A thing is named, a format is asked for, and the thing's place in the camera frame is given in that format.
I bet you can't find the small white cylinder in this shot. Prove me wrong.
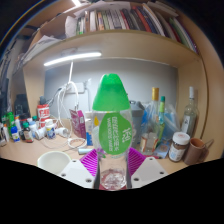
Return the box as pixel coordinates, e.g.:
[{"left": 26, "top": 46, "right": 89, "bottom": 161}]
[{"left": 54, "top": 126, "right": 70, "bottom": 138}]

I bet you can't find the white and blue carton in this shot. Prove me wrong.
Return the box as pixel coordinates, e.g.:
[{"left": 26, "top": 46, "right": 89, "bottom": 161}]
[{"left": 84, "top": 111, "right": 95, "bottom": 147}]

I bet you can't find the white wall outlet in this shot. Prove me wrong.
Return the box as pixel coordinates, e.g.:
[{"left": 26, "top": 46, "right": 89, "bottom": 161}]
[{"left": 65, "top": 81, "right": 93, "bottom": 95}]

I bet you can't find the white light bar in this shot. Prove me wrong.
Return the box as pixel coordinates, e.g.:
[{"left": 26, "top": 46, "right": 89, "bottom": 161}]
[{"left": 42, "top": 50, "right": 103, "bottom": 67}]

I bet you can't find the brown jar with white lid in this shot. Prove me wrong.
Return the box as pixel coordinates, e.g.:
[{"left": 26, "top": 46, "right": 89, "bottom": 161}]
[{"left": 167, "top": 131, "right": 191, "bottom": 163}]

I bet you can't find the blue plastic bag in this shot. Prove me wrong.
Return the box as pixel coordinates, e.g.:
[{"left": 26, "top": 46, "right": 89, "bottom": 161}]
[{"left": 143, "top": 102, "right": 183, "bottom": 158}]

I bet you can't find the grey shaker bottle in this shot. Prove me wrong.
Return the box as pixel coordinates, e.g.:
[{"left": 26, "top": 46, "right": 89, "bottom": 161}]
[{"left": 128, "top": 100, "right": 146, "bottom": 148}]

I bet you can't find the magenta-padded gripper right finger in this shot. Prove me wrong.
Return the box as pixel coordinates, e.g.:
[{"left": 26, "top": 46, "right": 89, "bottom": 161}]
[{"left": 126, "top": 146, "right": 169, "bottom": 190}]

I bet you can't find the green metal tin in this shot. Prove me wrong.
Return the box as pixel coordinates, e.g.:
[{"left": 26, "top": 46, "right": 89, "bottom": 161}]
[{"left": 5, "top": 111, "right": 16, "bottom": 133}]

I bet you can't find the wooden shelf unit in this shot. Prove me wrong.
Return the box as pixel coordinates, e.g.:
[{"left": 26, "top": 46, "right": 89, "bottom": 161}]
[{"left": 19, "top": 0, "right": 218, "bottom": 148}]

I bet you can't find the black box device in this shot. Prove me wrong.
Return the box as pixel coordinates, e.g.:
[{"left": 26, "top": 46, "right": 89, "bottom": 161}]
[{"left": 14, "top": 93, "right": 31, "bottom": 116}]

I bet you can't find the yellow-capped glass bottle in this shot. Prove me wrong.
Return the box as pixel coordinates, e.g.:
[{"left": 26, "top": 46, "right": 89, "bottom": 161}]
[{"left": 139, "top": 86, "right": 161, "bottom": 155}]

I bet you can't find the coiled white cable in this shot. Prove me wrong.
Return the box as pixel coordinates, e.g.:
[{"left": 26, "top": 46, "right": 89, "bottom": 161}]
[{"left": 66, "top": 136, "right": 89, "bottom": 150}]

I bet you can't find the small blue bottle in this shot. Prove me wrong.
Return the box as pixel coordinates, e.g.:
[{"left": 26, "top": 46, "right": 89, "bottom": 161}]
[{"left": 10, "top": 124, "right": 21, "bottom": 143}]

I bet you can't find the clear green-capped water bottle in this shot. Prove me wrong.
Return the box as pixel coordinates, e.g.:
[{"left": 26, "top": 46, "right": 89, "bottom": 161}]
[{"left": 90, "top": 73, "right": 134, "bottom": 191}]

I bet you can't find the maroon pouch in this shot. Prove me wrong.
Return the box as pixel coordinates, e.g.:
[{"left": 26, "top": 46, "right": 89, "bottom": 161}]
[{"left": 68, "top": 108, "right": 87, "bottom": 140}]

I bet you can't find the brown mug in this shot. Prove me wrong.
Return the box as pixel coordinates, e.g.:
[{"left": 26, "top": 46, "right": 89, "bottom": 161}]
[{"left": 182, "top": 137, "right": 215, "bottom": 166}]

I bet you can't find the white-capped clear glass bottle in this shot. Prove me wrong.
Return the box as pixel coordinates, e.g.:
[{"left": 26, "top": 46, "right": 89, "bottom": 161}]
[{"left": 181, "top": 86, "right": 200, "bottom": 138}]

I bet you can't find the dark green-capped bottle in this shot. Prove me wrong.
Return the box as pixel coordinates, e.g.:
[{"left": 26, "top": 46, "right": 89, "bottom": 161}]
[{"left": 22, "top": 121, "right": 35, "bottom": 144}]

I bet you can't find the white blue-labelled pill bottle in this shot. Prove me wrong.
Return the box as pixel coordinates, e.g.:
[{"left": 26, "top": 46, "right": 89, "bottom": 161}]
[{"left": 44, "top": 118, "right": 57, "bottom": 140}]

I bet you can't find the red-labelled canister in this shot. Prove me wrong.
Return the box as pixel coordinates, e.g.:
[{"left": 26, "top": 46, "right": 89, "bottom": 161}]
[{"left": 36, "top": 103, "right": 51, "bottom": 130}]

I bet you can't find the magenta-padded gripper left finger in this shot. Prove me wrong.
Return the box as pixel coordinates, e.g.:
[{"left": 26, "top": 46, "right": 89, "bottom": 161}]
[{"left": 58, "top": 147, "right": 100, "bottom": 190}]

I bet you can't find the hanging white cable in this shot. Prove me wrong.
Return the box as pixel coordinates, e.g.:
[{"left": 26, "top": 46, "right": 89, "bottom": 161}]
[{"left": 49, "top": 61, "right": 81, "bottom": 135}]

